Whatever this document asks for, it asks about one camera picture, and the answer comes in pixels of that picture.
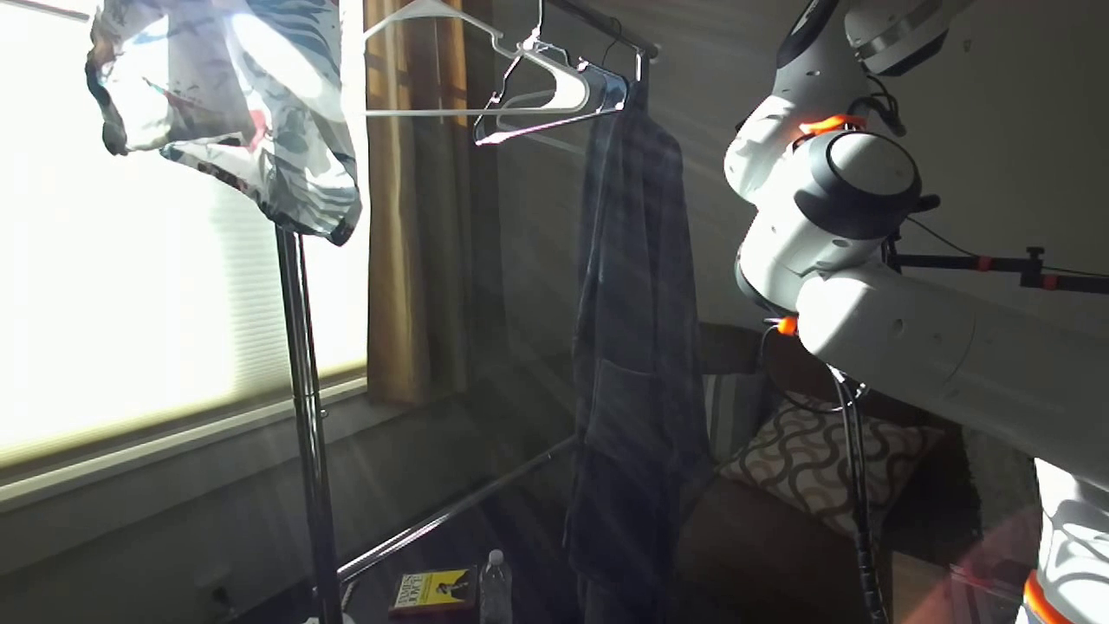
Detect dark robe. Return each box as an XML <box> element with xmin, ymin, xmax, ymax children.
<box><xmin>564</xmin><ymin>79</ymin><xmax>714</xmax><ymax>624</ymax></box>

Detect white plastic hanger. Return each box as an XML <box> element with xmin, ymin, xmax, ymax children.
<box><xmin>360</xmin><ymin>0</ymin><xmax>633</xmax><ymax>117</ymax></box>

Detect tan curtain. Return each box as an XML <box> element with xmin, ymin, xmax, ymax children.
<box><xmin>363</xmin><ymin>0</ymin><xmax>477</xmax><ymax>410</ymax></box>

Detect grey white striped cloth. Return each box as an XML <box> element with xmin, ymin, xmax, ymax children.
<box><xmin>705</xmin><ymin>372</ymin><xmax>772</xmax><ymax>458</ymax></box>

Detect chrome metal clothes rack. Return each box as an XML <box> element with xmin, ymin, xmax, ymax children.
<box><xmin>274</xmin><ymin>0</ymin><xmax>662</xmax><ymax>624</ymax></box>

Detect clear water bottle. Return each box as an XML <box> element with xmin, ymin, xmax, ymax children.
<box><xmin>477</xmin><ymin>544</ymin><xmax>515</xmax><ymax>624</ymax></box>

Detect wave patterned throw pillow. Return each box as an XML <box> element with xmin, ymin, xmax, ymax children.
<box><xmin>722</xmin><ymin>393</ymin><xmax>946</xmax><ymax>547</ymax></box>

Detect yellow box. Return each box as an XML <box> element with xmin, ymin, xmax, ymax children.
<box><xmin>391</xmin><ymin>564</ymin><xmax>477</xmax><ymax>614</ymax></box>

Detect grey white printed garment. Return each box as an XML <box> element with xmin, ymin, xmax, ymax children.
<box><xmin>84</xmin><ymin>0</ymin><xmax>363</xmax><ymax>248</ymax></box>

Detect bright window with blind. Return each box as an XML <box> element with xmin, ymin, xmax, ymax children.
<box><xmin>0</xmin><ymin>0</ymin><xmax>374</xmax><ymax>470</ymax></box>

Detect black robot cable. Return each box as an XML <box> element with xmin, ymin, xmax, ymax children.
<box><xmin>825</xmin><ymin>362</ymin><xmax>894</xmax><ymax>624</ymax></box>

